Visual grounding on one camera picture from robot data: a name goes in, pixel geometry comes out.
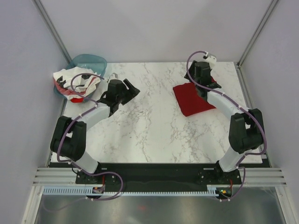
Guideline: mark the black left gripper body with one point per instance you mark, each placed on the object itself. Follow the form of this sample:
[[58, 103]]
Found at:
[[120, 98]]

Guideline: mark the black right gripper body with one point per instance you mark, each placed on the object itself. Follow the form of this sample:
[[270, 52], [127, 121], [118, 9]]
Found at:
[[191, 73]]

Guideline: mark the aluminium front rail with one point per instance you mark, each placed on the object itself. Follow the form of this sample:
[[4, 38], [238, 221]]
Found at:
[[254, 177]]

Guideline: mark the left aluminium frame post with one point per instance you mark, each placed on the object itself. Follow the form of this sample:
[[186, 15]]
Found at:
[[51, 27]]

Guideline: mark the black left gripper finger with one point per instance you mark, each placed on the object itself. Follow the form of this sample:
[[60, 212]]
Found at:
[[128, 84], [131, 93]]

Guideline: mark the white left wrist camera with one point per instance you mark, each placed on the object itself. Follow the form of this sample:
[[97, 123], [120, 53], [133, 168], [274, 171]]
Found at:
[[112, 77]]

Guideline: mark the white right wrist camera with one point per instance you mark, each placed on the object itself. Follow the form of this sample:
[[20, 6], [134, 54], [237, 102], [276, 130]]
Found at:
[[211, 59]]

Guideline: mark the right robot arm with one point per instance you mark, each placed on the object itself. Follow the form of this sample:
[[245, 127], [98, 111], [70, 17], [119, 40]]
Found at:
[[246, 131]]

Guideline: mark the small red garment in basket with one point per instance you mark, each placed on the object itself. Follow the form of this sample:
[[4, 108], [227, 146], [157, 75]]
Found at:
[[77, 100]]

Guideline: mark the aluminium frame post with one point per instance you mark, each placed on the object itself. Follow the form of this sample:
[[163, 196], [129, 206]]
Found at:
[[266, 16], [51, 27]]

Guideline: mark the white patterned t-shirt pile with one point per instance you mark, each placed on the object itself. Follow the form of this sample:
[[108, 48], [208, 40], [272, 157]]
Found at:
[[81, 80]]

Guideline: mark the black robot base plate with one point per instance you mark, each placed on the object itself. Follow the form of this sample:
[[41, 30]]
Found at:
[[160, 178]]

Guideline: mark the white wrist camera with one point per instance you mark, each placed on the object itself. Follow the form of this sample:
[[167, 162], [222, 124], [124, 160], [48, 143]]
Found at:
[[211, 59], [112, 77]]

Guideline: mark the teal plastic basket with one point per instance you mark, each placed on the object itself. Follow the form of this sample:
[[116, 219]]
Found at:
[[96, 63]]

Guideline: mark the right aluminium frame post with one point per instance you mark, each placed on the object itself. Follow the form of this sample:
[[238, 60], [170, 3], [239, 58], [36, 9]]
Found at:
[[266, 16]]

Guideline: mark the dark red t-shirt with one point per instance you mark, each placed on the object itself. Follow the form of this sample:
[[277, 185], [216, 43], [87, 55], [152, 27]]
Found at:
[[188, 100]]

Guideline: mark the light blue cable duct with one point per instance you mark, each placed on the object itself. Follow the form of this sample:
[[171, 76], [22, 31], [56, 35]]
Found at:
[[91, 191]]

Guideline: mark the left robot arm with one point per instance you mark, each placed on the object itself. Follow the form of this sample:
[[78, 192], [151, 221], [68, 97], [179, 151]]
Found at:
[[69, 137]]

